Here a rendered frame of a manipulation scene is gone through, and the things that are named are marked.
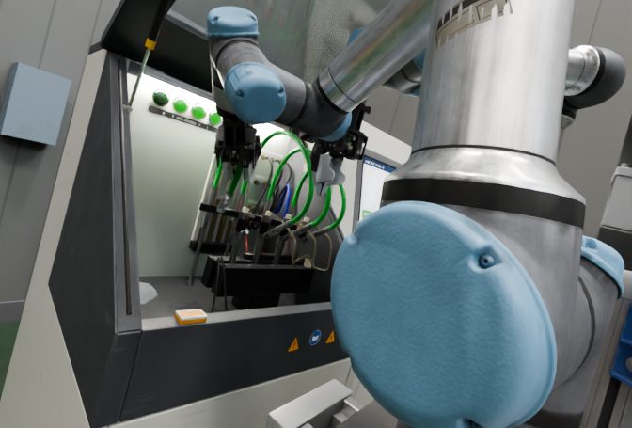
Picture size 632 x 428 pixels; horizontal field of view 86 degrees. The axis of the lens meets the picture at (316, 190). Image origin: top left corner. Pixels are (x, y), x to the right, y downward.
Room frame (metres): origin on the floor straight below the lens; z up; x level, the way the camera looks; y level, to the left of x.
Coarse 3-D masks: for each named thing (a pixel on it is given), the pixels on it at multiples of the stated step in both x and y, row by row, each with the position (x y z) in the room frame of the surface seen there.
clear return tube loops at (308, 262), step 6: (276, 216) 1.03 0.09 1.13; (282, 222) 1.01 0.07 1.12; (300, 222) 1.08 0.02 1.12; (318, 228) 1.11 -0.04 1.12; (312, 234) 1.03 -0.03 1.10; (294, 240) 0.96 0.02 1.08; (330, 240) 1.06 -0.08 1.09; (294, 246) 0.95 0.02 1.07; (330, 246) 1.06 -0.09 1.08; (294, 252) 0.96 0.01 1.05; (330, 252) 1.06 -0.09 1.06; (300, 258) 1.06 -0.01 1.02; (312, 258) 1.01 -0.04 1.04; (306, 264) 1.11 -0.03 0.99; (312, 264) 1.01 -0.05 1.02; (324, 270) 1.07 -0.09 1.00
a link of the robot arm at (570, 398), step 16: (592, 240) 0.25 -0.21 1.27; (592, 256) 0.25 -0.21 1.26; (608, 256) 0.25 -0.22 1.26; (592, 272) 0.25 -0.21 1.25; (608, 272) 0.25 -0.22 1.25; (592, 288) 0.24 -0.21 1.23; (608, 288) 0.25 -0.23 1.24; (592, 304) 0.23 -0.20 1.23; (608, 304) 0.25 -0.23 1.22; (592, 320) 0.22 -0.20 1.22; (608, 320) 0.26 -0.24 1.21; (592, 336) 0.22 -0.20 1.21; (592, 352) 0.24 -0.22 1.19; (592, 368) 0.26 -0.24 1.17; (576, 384) 0.25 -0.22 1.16; (560, 400) 0.25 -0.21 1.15; (576, 400) 0.25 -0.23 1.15
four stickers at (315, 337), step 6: (318, 330) 0.86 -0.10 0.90; (330, 330) 0.89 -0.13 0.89; (294, 336) 0.80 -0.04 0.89; (300, 336) 0.81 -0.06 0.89; (312, 336) 0.84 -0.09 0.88; (318, 336) 0.86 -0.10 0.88; (330, 336) 0.90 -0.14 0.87; (294, 342) 0.80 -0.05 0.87; (300, 342) 0.82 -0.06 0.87; (312, 342) 0.85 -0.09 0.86; (318, 342) 0.86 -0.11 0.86; (330, 342) 0.90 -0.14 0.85; (288, 348) 0.79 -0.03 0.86; (294, 348) 0.81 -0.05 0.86
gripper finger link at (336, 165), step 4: (332, 160) 0.76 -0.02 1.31; (336, 160) 0.76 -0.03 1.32; (340, 160) 0.75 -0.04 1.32; (332, 164) 0.76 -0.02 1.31; (336, 164) 0.76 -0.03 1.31; (340, 164) 0.75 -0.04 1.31; (332, 168) 0.76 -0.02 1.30; (336, 168) 0.76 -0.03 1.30; (340, 168) 0.75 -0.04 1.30; (336, 172) 0.75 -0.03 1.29; (340, 172) 0.74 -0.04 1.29; (336, 176) 0.75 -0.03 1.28; (340, 176) 0.74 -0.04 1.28; (344, 176) 0.74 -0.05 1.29; (336, 180) 0.75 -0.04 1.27; (340, 180) 0.74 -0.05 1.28; (344, 180) 0.73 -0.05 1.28; (324, 184) 0.76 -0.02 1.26; (328, 184) 0.76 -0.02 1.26; (332, 184) 0.75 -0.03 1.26; (336, 184) 0.75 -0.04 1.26; (324, 188) 0.76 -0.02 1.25; (324, 192) 0.76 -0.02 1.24; (320, 196) 0.75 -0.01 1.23
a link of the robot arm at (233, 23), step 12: (216, 12) 0.50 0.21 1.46; (228, 12) 0.50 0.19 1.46; (240, 12) 0.51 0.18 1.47; (216, 24) 0.48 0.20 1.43; (228, 24) 0.48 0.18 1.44; (240, 24) 0.49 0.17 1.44; (252, 24) 0.50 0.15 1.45; (216, 36) 0.49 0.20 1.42; (228, 36) 0.49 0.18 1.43; (240, 36) 0.49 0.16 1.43; (252, 36) 0.51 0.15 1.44; (216, 48) 0.50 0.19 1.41; (216, 72) 0.54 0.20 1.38; (216, 84) 0.55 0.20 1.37
